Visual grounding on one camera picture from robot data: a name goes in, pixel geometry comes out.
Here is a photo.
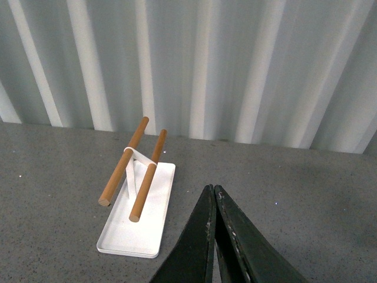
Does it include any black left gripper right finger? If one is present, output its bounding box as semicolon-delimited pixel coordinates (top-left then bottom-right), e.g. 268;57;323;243
214;185;307;282

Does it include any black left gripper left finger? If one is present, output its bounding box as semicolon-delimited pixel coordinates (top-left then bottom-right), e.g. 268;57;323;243
151;185;217;282

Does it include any white rack with wooden bars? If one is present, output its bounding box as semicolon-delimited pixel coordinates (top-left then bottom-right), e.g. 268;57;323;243
97;117;176;258

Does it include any white pleated curtain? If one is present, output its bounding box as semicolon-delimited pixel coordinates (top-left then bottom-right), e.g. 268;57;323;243
1;1;376;154

